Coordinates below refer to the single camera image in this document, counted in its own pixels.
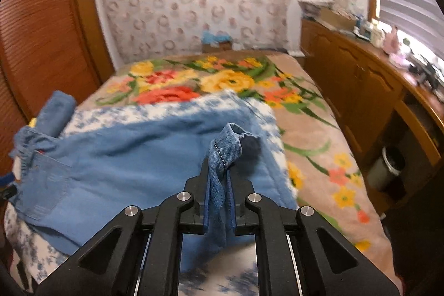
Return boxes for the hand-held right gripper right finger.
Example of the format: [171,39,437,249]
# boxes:
[227,171,405,296]

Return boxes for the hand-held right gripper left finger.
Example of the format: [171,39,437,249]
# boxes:
[35,157,210,296]

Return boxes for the light blue denim jeans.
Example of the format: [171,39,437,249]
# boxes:
[9,97,299,255]

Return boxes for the blue denim pants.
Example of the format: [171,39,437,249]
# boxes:
[35,90,77,138]

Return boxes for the flowered tan blanket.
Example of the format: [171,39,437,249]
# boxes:
[95,51,403,286]

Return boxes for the white quilt with blue flowers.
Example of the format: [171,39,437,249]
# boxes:
[3,90,302,296]

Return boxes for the wooden louvred wardrobe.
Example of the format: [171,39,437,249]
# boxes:
[0,0,117,175]

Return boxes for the grey trash bin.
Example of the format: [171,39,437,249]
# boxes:
[367,145,406,193]

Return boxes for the small cardboard box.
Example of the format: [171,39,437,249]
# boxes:
[202,39,232,54]

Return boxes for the wooden side cabinet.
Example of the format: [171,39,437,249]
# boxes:
[300,17,444,213]

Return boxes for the blue plastic bag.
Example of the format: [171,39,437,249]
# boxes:
[203,30,232,44]

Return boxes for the flat cardboard box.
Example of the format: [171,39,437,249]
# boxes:
[319,8,358,32]

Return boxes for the pink tissue box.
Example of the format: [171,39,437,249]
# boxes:
[388,51,412,68]

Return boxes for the white jars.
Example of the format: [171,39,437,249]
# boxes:
[369,22,385,44]

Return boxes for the small black tripod device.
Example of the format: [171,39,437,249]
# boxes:
[413,61,439,88]

